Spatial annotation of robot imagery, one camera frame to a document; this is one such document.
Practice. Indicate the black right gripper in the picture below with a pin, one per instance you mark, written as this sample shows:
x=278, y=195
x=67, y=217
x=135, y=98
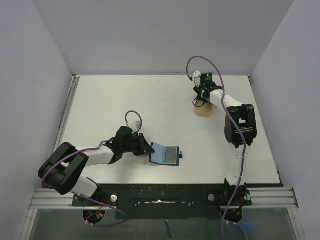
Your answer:
x=200, y=92

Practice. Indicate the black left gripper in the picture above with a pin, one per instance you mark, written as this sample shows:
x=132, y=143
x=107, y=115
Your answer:
x=144, y=148

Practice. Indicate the blue card holder wallet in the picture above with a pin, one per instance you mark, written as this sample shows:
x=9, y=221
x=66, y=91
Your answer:
x=159, y=155

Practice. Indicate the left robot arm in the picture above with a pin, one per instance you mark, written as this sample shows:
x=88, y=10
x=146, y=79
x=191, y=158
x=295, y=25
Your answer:
x=62, y=171

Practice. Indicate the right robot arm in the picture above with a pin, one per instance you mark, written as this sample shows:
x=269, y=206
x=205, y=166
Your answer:
x=240, y=128

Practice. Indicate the beige oval tray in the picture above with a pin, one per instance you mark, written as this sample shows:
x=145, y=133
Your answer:
x=202, y=109

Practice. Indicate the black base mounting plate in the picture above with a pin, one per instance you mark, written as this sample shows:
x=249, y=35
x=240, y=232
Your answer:
x=174, y=201

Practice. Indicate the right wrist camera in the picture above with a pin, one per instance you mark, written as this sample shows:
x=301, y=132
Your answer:
x=195, y=75

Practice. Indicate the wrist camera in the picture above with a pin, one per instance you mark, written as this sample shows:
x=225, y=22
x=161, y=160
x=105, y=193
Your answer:
x=195, y=75
x=134, y=125

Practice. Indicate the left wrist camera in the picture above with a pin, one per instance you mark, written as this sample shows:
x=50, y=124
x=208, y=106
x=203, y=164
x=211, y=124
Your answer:
x=134, y=125

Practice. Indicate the aluminium left side rail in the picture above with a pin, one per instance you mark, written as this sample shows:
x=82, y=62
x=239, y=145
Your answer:
x=66, y=110

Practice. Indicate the aluminium rail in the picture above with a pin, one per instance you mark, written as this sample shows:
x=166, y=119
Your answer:
x=66, y=110
x=48, y=199

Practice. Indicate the aluminium front rail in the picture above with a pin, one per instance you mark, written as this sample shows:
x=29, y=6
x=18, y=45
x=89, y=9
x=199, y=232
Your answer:
x=48, y=199

